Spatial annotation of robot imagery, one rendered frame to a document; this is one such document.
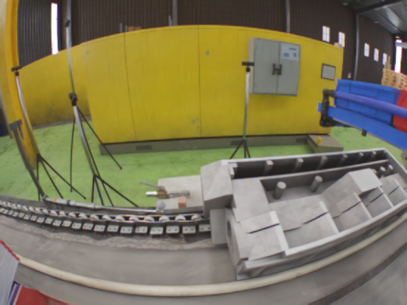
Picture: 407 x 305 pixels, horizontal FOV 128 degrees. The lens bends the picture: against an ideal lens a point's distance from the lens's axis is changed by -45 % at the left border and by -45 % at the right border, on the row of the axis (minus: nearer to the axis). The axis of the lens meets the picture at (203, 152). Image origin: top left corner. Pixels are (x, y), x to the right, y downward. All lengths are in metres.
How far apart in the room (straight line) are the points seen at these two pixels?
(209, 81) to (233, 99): 0.44
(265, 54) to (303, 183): 2.00
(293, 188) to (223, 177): 0.30
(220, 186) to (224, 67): 2.14
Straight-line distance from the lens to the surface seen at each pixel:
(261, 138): 3.00
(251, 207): 0.55
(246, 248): 0.47
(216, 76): 2.56
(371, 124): 0.69
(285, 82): 2.67
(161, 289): 0.59
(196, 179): 0.88
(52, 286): 0.80
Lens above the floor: 1.33
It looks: 29 degrees down
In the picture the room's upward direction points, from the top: 1 degrees counter-clockwise
